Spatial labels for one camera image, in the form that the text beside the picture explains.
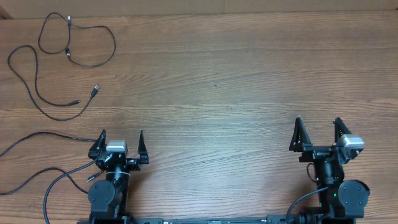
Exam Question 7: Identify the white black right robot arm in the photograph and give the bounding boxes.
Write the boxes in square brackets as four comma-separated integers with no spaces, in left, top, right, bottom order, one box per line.
[285,117,370,223]

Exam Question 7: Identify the black cable silver plugs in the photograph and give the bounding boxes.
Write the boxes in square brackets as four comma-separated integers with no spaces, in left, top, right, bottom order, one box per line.
[1,131,96,196]

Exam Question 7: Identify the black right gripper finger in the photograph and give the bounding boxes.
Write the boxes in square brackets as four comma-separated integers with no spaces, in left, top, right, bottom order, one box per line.
[289,116,313,152]
[333,117,353,146]

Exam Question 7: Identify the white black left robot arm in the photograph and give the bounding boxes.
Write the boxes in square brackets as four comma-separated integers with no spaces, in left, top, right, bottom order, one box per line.
[43,130,149,224]

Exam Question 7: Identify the black USB cable removed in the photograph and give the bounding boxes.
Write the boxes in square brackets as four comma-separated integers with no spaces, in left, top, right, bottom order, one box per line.
[37,12,116,68]

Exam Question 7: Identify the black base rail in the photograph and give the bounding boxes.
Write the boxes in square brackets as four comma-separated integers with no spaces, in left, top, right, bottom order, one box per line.
[77,215,356,224]

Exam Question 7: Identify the black cable dark plugs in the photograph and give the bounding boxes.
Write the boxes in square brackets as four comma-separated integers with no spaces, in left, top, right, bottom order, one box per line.
[7,45,100,121]

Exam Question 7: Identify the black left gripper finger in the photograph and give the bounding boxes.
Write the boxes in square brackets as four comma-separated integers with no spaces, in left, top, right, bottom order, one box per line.
[137,130,149,164]
[88,129,106,156]

